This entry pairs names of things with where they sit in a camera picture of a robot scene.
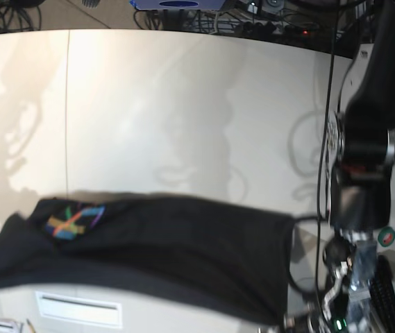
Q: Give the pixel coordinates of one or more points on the black t-shirt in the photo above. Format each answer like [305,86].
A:
[205,253]

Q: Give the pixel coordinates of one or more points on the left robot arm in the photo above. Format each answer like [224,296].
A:
[360,186]

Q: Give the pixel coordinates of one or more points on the power strip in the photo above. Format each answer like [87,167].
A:
[268,29]

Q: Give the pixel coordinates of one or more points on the green tape roll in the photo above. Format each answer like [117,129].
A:
[386,236]

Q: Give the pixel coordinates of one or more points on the black keyboard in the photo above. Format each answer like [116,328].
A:
[383,294]

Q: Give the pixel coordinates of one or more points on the pencil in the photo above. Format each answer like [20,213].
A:
[30,326]

